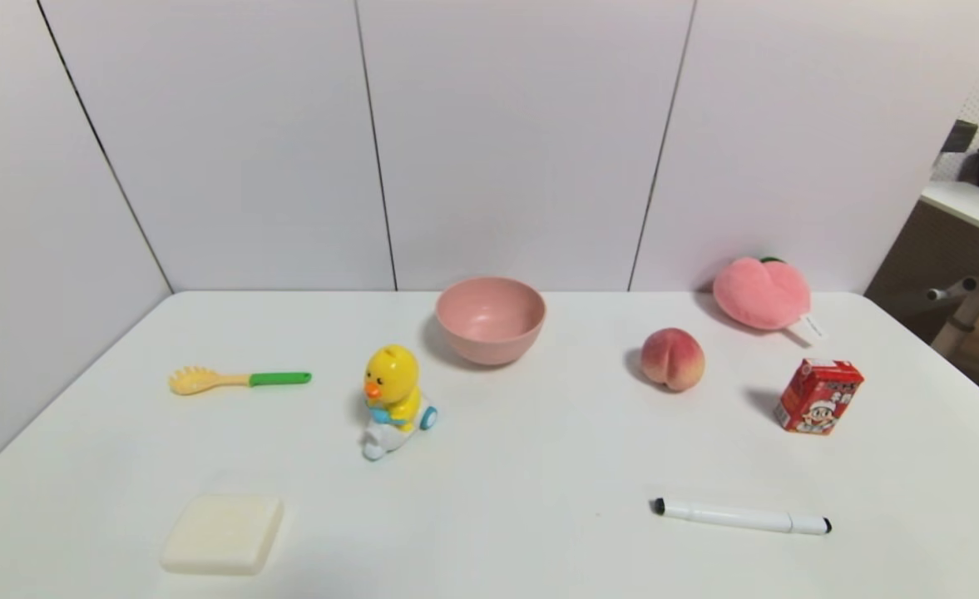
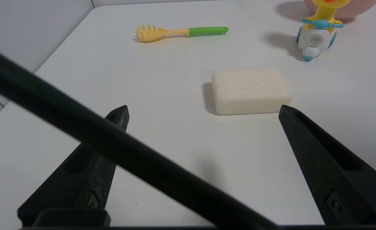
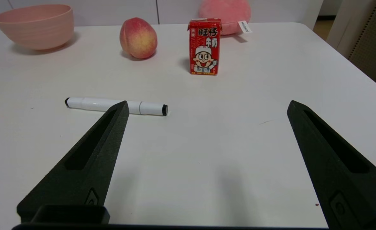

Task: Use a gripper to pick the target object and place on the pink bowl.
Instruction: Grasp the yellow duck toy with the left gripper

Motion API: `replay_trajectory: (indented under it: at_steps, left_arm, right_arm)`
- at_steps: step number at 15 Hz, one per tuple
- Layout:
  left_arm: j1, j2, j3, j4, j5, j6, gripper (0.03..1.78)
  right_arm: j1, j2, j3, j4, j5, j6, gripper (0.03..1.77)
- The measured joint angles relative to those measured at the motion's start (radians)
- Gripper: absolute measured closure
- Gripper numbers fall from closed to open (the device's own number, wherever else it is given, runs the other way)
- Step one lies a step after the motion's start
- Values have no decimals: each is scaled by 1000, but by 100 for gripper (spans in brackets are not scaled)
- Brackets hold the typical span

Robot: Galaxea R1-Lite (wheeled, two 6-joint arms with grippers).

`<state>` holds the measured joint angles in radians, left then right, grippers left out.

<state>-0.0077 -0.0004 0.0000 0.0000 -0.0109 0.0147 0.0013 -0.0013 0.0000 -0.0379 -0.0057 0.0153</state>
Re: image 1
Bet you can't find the yellow duck toy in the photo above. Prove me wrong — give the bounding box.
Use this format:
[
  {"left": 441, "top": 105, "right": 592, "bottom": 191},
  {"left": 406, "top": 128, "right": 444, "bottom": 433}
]
[{"left": 361, "top": 344, "right": 440, "bottom": 461}]

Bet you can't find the pink bowl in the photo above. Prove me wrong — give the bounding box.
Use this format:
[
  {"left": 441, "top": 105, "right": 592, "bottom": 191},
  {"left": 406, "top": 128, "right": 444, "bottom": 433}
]
[{"left": 435, "top": 277, "right": 547, "bottom": 367}]

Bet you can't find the peach fruit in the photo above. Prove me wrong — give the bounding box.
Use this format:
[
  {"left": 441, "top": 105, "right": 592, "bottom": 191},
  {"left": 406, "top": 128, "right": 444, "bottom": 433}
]
[{"left": 640, "top": 328, "right": 706, "bottom": 393}]

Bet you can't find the pink plush peach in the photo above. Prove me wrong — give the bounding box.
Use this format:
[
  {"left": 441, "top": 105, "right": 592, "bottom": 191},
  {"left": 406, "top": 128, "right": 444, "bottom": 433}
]
[{"left": 712, "top": 256, "right": 829, "bottom": 346}]

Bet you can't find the white marker pen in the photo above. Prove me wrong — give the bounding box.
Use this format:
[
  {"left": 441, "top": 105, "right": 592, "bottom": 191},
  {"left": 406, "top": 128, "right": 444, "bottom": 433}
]
[{"left": 652, "top": 498, "right": 833, "bottom": 536}]

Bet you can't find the red milk carton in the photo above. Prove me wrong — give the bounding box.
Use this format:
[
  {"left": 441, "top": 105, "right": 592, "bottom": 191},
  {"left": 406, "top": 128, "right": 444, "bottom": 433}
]
[{"left": 774, "top": 359, "right": 865, "bottom": 436}]

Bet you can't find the white soap bar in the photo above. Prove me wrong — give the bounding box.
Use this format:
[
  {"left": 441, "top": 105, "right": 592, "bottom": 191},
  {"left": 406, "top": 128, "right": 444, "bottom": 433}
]
[{"left": 160, "top": 494, "right": 284, "bottom": 576}]

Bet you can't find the white side desk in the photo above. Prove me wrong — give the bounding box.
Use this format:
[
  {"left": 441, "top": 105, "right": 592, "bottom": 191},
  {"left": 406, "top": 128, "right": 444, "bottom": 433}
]
[{"left": 920, "top": 181, "right": 979, "bottom": 359}]

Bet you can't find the grey pegboard holder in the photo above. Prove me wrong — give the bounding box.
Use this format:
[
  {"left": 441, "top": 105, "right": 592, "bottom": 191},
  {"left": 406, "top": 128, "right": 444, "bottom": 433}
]
[{"left": 942, "top": 121, "right": 979, "bottom": 155}]

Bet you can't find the yellow pasta spoon green handle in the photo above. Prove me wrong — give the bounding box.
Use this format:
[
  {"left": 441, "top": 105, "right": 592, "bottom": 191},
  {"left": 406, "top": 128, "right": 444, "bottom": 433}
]
[{"left": 168, "top": 366, "right": 313, "bottom": 396}]

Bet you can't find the white desk crank handle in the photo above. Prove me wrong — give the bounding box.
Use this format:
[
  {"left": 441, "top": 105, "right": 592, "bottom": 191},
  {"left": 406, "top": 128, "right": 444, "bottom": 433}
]
[{"left": 926, "top": 277, "right": 978, "bottom": 302}]

